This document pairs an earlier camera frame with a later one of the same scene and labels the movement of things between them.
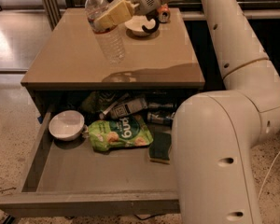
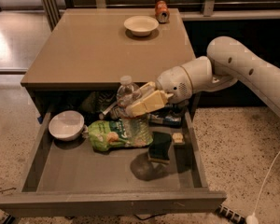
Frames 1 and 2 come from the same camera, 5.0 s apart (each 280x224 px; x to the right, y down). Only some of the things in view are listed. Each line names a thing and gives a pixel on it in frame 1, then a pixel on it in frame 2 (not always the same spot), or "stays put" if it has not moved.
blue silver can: x=160 y=119 stays put
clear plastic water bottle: x=109 y=38 → x=137 y=131
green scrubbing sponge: x=160 y=147 stays put
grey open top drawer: x=73 y=178 stays put
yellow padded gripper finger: x=115 y=14 → x=154 y=101
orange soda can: x=163 y=13 stays put
